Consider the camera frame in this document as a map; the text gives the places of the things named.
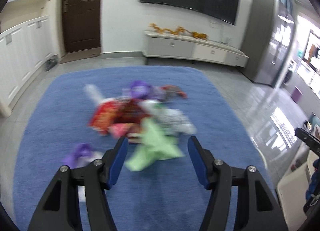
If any purple plastic bag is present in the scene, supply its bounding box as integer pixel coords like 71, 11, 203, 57
122, 81, 165, 101

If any golden dragon ornament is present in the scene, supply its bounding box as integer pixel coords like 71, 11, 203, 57
149, 23, 208, 41

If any white wall cabinet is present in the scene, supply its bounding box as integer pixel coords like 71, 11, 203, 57
1, 0, 55, 117

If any white printed plastic bag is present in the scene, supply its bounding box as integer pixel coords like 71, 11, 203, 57
138, 100, 197, 136

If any white tissue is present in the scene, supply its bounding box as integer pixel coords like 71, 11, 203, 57
84, 84, 106, 106

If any clear red candy wrapper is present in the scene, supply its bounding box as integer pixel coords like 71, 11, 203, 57
161, 85, 188, 100

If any blue fluffy rug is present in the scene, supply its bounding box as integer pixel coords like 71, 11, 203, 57
13, 65, 276, 231

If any dark brown door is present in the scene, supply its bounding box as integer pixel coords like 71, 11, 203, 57
62, 0, 101, 53

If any grey refrigerator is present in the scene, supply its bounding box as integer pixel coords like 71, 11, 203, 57
240, 0, 295, 88

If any white low tv console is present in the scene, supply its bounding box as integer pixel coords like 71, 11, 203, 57
143, 31, 249, 68

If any white counter desk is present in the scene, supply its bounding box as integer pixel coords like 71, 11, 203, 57
276, 110, 320, 231

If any red snack wrapper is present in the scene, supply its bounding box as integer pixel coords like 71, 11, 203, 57
88, 98, 150, 138

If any light green plastic bag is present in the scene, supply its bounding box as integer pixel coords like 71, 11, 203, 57
125, 117, 184, 171

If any small purple white wrapper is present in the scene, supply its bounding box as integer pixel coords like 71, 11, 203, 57
62, 143, 103, 169

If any purple stool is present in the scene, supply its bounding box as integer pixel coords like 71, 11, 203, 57
291, 88, 303, 103

